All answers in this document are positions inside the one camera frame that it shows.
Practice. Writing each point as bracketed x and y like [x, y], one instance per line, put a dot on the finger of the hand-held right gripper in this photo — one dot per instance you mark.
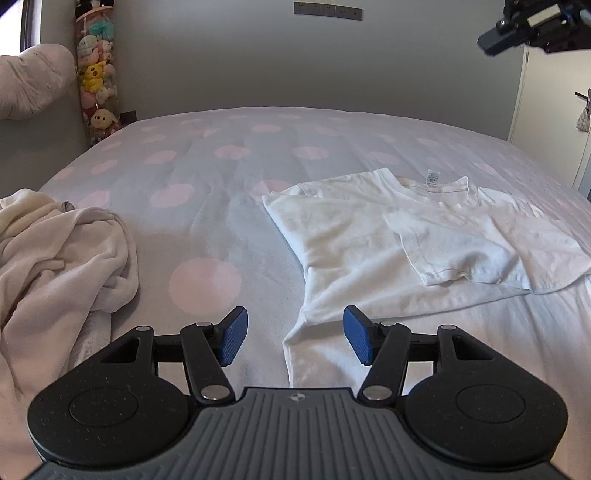
[495, 41]

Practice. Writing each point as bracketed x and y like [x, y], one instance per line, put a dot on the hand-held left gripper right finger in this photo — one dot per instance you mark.
[358, 337]

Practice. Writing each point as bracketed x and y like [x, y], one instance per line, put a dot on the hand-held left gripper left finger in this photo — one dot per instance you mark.
[233, 337]

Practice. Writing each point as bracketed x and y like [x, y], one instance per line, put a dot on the white t-shirt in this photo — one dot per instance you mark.
[351, 240]

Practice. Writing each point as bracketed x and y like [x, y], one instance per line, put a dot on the cream room door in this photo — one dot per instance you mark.
[549, 115]

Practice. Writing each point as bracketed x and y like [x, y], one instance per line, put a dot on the patterned hanging pouch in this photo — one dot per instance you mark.
[584, 120]

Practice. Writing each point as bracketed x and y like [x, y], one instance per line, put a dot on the white knitted cloth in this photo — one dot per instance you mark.
[92, 337]

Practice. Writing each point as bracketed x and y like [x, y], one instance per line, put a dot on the bed with pink-dotted sheet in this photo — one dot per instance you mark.
[207, 184]

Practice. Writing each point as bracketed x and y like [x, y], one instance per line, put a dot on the cream fleece blanket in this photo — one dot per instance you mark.
[55, 267]

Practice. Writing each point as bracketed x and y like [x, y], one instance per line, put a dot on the small black box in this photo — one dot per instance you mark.
[129, 117]

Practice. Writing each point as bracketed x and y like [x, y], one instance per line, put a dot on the grey headboard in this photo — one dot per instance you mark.
[41, 147]

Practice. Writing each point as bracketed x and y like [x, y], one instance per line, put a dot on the column of plush toys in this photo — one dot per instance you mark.
[97, 74]

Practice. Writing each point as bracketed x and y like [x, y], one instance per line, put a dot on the pale pink cushion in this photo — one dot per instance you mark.
[32, 81]

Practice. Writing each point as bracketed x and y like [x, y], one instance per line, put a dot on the grey wall socket strip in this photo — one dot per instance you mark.
[328, 10]

